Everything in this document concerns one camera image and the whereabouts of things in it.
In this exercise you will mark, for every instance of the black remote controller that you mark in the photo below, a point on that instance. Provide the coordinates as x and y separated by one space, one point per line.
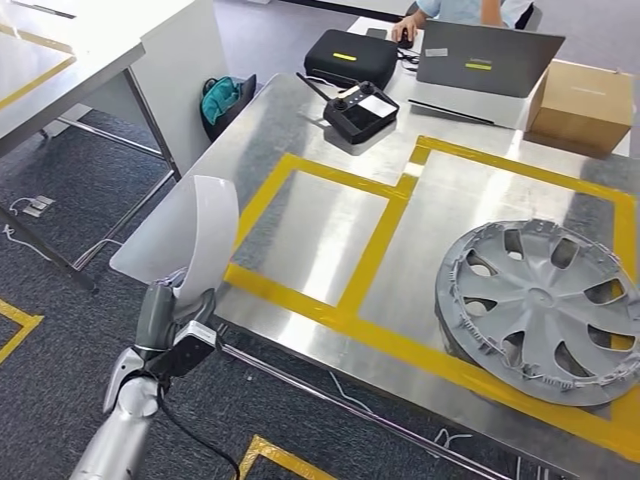
360 119

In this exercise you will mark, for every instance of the teal and black bag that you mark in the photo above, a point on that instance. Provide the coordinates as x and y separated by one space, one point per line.
220 99

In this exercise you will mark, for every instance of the white curved plastic part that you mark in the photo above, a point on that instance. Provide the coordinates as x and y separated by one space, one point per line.
215 225

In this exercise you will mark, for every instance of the grey laptop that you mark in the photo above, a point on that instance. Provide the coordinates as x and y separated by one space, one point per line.
490 60

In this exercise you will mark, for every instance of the steel table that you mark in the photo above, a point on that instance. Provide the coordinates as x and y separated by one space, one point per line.
75 66

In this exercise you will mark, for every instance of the floor outlet plate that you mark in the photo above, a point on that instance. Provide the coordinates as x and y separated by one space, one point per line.
38 206

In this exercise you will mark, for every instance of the steel workbench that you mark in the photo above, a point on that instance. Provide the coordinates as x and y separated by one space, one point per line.
310 238

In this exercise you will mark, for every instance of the yellow floor tape square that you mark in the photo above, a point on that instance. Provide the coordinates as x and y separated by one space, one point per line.
260 447
27 322

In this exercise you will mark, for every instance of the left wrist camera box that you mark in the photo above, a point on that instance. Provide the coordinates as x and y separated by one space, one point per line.
185 351

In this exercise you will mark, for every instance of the black computer mouse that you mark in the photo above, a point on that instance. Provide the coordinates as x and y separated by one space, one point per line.
406 40

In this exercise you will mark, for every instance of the black phone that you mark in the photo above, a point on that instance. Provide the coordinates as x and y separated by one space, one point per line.
376 33

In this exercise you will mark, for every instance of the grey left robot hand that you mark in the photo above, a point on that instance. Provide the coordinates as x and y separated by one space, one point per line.
155 318

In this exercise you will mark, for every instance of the black carrying case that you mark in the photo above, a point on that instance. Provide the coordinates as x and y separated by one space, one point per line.
350 60

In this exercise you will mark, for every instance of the grey wheel hubcap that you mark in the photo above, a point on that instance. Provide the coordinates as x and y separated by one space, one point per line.
540 298

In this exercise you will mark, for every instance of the brown cardboard box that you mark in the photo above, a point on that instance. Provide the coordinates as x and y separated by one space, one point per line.
580 106

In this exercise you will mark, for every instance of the white partition panel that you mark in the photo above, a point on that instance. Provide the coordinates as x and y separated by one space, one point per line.
175 86

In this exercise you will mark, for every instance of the yellow tape on steel table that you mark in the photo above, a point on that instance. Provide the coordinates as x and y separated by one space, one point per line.
38 84

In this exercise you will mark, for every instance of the person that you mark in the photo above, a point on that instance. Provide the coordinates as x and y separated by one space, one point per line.
450 8

